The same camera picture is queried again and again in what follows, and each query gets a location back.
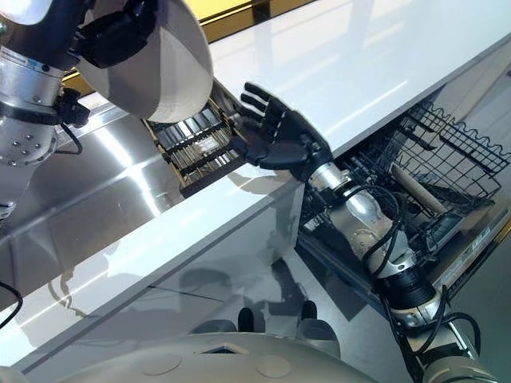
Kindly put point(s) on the dark left robot foot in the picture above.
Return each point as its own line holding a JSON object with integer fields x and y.
{"x": 249, "y": 319}

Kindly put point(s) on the open dishwasher door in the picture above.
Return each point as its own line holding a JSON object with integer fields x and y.
{"x": 467, "y": 261}

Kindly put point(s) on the silver robot torso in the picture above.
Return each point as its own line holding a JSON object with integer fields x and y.
{"x": 199, "y": 365}

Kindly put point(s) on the dark right robot foot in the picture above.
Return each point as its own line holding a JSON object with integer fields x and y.
{"x": 309, "y": 310}

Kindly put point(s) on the dish drying rack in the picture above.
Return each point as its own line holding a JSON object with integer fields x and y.
{"x": 199, "y": 149}

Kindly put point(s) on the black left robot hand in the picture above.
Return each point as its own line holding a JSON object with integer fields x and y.
{"x": 116, "y": 36}

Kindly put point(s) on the stainless steel sink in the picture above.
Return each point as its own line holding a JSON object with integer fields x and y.
{"x": 120, "y": 187}

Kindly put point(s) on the dark robot foot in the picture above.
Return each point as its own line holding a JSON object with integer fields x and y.
{"x": 309, "y": 310}
{"x": 249, "y": 319}

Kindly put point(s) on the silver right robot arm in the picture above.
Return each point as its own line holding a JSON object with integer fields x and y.
{"x": 367, "y": 211}

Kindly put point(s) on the beige ceramic plate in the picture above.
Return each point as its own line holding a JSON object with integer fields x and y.
{"x": 419, "y": 189}
{"x": 171, "y": 68}

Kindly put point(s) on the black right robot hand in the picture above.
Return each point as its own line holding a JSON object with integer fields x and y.
{"x": 285, "y": 139}

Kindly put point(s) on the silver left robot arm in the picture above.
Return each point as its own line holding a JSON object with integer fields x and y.
{"x": 28, "y": 99}

